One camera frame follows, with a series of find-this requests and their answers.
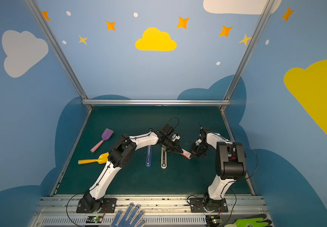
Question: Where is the beige black stapler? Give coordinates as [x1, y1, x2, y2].
[161, 147, 167, 169]

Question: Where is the blue black stapler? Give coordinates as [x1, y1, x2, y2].
[145, 145, 152, 167]

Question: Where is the red white staple box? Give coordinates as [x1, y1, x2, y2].
[181, 149, 191, 159]

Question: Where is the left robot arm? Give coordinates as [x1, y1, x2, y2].
[77, 124, 183, 213]

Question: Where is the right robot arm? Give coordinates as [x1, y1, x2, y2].
[190, 127, 247, 207]

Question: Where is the purple pink spatula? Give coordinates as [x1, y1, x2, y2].
[90, 128, 114, 153]

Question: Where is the yellow spatula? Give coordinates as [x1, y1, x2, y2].
[78, 152, 109, 165]

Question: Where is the right controller board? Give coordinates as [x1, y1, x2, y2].
[205, 216, 223, 227]

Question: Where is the controller board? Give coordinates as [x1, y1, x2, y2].
[205, 216, 223, 227]
[86, 216, 104, 224]

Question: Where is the blue dotted work glove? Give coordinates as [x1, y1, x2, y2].
[110, 202, 146, 227]

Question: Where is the green black work glove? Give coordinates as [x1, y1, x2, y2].
[225, 214, 273, 227]

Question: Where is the left controller board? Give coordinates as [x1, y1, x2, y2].
[86, 216, 104, 224]

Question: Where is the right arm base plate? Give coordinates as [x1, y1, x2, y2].
[187, 197, 228, 213]

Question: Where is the aluminium rear frame bar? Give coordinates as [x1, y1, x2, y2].
[82, 99, 230, 106]

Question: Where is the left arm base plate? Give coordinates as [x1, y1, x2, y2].
[76, 197, 117, 213]

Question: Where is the left aluminium frame post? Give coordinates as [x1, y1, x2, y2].
[25, 0, 88, 101]

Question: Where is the aluminium frame post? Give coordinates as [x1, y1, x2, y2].
[25, 0, 88, 101]
[220, 0, 276, 114]

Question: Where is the right aluminium frame post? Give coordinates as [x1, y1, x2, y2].
[220, 0, 276, 114]

